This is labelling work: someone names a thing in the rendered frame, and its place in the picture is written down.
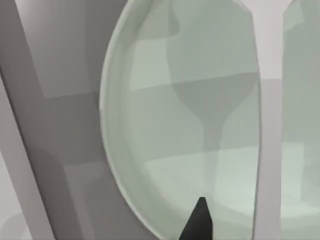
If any pale green plate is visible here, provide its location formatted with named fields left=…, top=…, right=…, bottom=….
left=279, top=0, right=320, bottom=240
left=99, top=0, right=262, bottom=240

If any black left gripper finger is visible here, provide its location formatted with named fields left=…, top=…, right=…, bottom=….
left=178, top=196, right=214, bottom=240

